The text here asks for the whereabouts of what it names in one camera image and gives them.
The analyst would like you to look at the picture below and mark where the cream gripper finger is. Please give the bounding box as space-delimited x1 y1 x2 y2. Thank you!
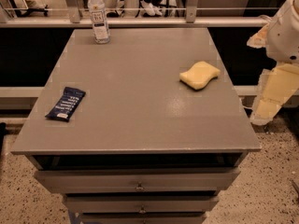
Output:
247 24 269 49
249 63 299 126

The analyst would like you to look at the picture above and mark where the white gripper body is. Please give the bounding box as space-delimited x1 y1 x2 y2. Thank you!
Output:
266 0 299 63

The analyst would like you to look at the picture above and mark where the blue rxbar blueberry wrapper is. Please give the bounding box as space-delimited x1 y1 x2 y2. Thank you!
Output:
46 87 86 122

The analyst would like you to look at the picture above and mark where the yellow sponge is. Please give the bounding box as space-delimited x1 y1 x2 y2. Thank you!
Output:
179 62 221 91

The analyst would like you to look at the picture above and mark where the top grey drawer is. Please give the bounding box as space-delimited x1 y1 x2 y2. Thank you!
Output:
35 168 240 194

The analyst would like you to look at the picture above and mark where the grey drawer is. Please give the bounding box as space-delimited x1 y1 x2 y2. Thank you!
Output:
80 213 206 224
64 195 219 214
35 168 240 194

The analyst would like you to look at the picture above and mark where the grey drawer cabinet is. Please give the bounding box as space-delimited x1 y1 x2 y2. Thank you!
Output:
10 27 262 224

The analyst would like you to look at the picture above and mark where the clear plastic water bottle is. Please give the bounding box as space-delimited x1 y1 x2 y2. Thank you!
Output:
88 0 110 44

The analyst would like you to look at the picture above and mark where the bottom grey drawer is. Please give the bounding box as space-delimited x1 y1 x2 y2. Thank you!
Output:
80 213 206 224

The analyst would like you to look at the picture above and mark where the middle grey drawer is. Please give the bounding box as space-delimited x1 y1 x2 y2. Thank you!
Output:
64 195 219 214

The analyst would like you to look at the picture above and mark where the metal railing frame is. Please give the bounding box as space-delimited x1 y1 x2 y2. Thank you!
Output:
0 0 282 28

